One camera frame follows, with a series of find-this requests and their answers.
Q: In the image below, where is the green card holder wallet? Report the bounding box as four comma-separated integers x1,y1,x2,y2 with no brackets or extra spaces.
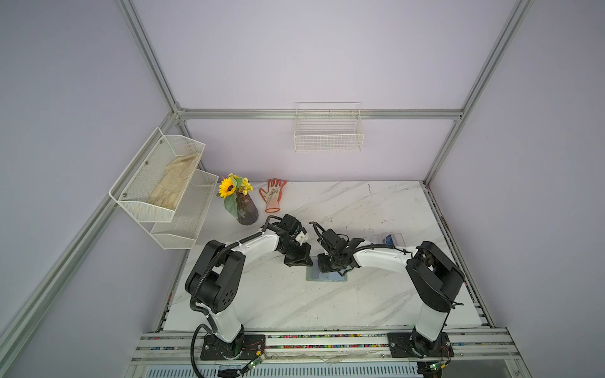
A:
306,266,348,283

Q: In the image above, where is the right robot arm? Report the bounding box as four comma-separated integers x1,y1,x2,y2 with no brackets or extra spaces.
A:
312,222,465,358

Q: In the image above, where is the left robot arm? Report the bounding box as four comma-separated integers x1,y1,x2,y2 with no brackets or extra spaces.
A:
184,214,312,343

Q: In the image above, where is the clear acrylic card box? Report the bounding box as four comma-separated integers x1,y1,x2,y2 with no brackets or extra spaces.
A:
377,232,406,247

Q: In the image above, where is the orange work glove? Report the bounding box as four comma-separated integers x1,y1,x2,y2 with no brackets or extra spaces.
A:
259,178,288,214

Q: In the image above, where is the dark glass vase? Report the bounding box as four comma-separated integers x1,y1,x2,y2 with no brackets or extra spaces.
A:
236,192,259,225

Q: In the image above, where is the yellow sunflower bouquet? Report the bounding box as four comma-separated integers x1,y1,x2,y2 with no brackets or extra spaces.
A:
217,173,254,198

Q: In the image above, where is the white mesh lower shelf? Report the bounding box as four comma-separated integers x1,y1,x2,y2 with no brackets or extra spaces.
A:
148,169,218,250

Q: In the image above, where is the white mesh shelf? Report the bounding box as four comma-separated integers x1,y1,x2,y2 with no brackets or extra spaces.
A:
148,169,218,250
109,129,206,223

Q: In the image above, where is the beige cloth in shelf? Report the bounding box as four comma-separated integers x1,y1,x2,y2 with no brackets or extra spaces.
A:
148,153,202,210

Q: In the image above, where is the white mesh upper shelf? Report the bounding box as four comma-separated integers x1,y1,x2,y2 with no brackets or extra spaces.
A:
109,129,206,223

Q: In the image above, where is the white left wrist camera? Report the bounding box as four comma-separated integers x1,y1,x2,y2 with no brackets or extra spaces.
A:
295,228,308,244

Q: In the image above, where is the black corrugated cable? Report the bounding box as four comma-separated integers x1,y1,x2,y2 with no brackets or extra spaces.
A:
188,214,289,378

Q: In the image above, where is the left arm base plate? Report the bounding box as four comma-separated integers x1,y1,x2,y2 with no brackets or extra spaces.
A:
199,334,266,361

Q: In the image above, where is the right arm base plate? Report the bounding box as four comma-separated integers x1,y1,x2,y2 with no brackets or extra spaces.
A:
387,331,454,358

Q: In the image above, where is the white wire wall basket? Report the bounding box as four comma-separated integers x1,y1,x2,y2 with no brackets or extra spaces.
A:
294,102,365,153

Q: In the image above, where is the aluminium front rail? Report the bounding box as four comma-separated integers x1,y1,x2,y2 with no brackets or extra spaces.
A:
130,327,521,365

